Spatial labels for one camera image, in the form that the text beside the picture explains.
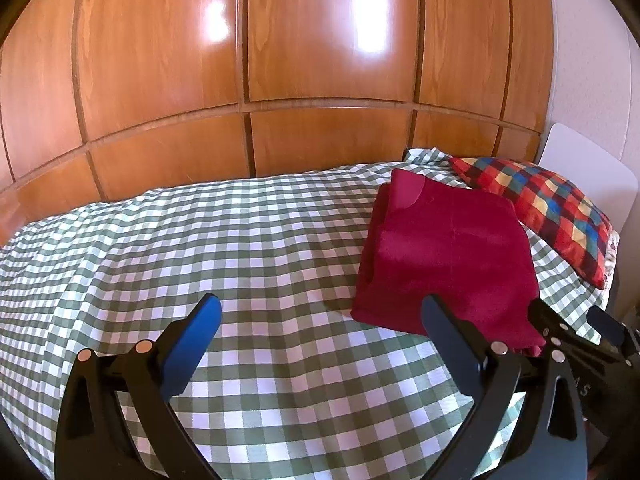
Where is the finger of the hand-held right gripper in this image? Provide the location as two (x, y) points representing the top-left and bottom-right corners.
(587, 304), (640, 357)
(527, 297), (627, 367)

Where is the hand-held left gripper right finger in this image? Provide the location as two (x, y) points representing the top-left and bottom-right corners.
(421, 294), (589, 480)

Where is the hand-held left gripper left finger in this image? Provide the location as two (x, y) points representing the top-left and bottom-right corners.
(55, 292), (222, 480)

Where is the red fleece garment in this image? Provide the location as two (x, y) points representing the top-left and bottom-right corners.
(351, 168), (547, 357)

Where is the green checked bedsheet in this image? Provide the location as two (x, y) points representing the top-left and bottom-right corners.
(0, 147), (615, 480)

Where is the multicoloured plaid pillow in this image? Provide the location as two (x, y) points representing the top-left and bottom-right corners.
(448, 156), (622, 291)

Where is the white headboard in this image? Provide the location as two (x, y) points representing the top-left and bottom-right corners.
(537, 122), (640, 243)

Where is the wooden panelled wardrobe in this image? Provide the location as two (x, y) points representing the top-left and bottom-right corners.
(0, 0), (558, 249)

